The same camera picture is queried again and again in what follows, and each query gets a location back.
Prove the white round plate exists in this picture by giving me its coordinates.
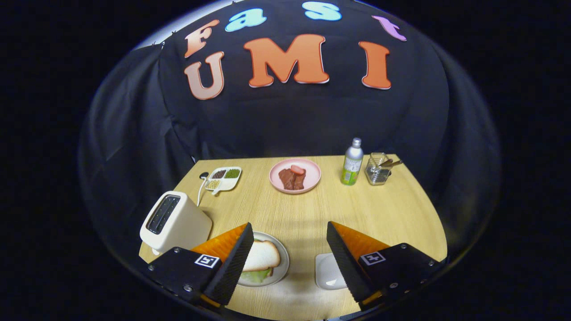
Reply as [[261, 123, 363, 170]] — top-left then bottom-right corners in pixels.
[[236, 231, 290, 287]]

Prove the green lettuce leaf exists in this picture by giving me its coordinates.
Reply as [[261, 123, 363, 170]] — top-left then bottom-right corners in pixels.
[[241, 267, 273, 283]]

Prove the green bottle with silver cap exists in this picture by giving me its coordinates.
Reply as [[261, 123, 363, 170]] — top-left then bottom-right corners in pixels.
[[340, 138, 364, 186]]

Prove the white toaster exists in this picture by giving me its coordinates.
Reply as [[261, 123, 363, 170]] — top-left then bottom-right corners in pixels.
[[140, 191, 213, 255]]

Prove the white square plate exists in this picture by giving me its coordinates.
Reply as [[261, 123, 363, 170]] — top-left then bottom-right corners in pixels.
[[315, 253, 348, 291]]

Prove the black backdrop cloth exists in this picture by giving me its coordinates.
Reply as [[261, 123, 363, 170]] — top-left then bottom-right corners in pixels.
[[78, 0, 502, 268]]

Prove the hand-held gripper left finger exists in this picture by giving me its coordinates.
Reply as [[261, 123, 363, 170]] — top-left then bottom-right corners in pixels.
[[146, 222, 255, 311]]

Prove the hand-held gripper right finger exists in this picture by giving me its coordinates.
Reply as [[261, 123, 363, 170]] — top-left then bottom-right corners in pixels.
[[326, 221, 447, 312]]

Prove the toasted bread slice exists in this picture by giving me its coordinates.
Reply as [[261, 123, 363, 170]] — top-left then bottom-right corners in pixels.
[[243, 240, 281, 272]]

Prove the white divided dish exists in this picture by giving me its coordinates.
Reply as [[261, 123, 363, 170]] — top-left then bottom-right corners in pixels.
[[205, 166, 242, 196]]

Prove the pink plate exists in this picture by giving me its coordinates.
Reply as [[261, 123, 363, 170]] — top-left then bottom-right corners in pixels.
[[269, 158, 322, 194]]

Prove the brown meat piece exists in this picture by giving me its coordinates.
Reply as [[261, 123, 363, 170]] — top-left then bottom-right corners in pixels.
[[279, 168, 306, 191]]

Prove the wire mesh utensil basket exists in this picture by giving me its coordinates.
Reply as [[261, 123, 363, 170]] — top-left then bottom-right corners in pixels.
[[365, 152, 392, 185]]

